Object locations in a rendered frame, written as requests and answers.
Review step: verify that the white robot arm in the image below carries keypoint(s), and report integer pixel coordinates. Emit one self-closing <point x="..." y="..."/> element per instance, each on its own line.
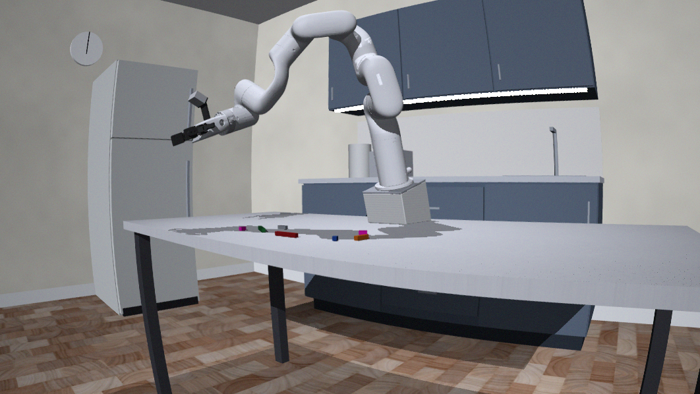
<point x="384" y="99"/>

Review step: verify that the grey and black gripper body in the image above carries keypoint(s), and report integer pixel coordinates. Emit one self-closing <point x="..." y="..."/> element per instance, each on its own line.
<point x="221" y="125"/>

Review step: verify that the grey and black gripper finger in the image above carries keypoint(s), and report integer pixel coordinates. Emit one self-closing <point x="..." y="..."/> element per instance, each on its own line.
<point x="194" y="131"/>
<point x="178" y="138"/>

